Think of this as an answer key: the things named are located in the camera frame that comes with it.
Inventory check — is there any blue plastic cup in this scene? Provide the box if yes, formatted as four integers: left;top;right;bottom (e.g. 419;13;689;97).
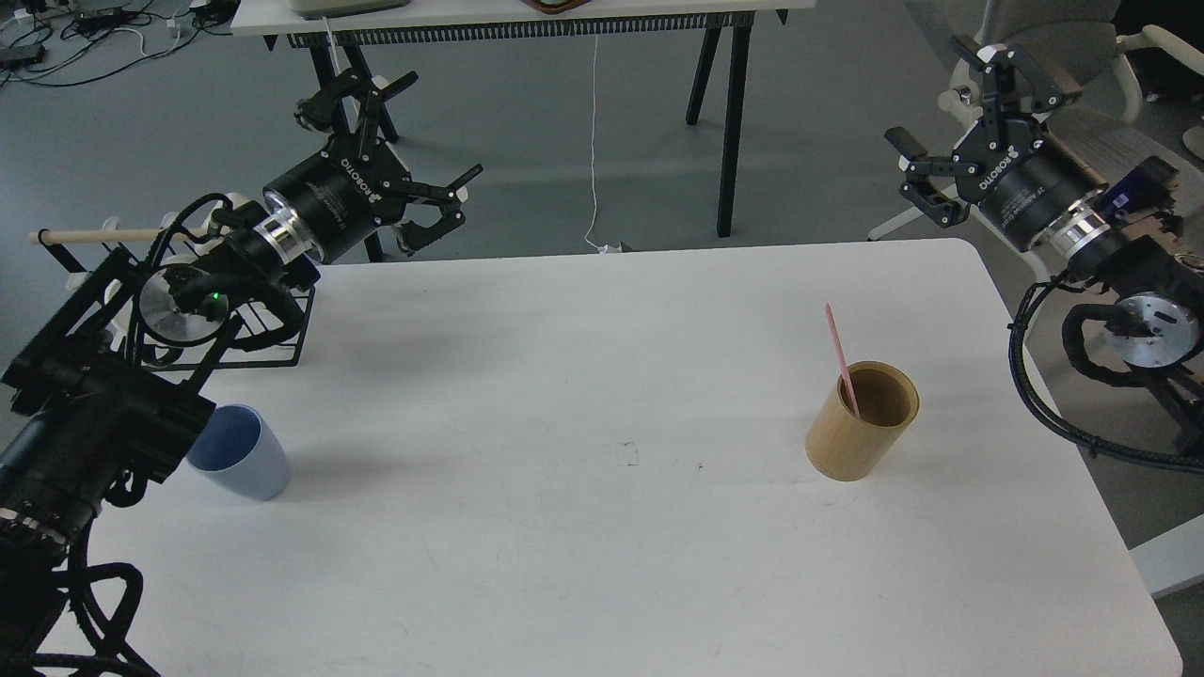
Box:
184;404;293;501

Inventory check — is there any floor cable bundle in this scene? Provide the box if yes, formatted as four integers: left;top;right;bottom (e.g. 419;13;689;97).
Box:
0;0;241;88

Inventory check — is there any grey office chair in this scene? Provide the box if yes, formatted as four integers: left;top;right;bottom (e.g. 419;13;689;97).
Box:
867;0;1204;283

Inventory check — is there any white hanging cable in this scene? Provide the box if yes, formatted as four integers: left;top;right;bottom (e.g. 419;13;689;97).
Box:
584;34;626;255

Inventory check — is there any black wire cup rack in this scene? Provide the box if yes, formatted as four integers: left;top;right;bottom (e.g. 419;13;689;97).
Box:
26;218;317;372

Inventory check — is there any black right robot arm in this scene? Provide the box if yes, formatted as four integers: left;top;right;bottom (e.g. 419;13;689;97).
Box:
885;35;1202;473

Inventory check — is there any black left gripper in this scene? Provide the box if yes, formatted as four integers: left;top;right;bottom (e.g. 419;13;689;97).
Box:
262;71;484;264

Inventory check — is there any bamboo cylinder holder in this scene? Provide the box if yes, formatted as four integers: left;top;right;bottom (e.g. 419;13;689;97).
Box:
804;361;921;481

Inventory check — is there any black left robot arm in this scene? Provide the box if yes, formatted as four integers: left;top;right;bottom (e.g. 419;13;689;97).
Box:
1;69;483;676

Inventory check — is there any pink chopstick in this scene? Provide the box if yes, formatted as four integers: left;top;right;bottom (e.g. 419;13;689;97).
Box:
824;304;861;419

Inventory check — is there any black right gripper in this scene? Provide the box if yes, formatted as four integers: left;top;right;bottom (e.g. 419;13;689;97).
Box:
884;36;1108;252

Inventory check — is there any background white desk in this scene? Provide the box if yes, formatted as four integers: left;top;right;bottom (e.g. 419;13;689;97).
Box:
230;1;814;239

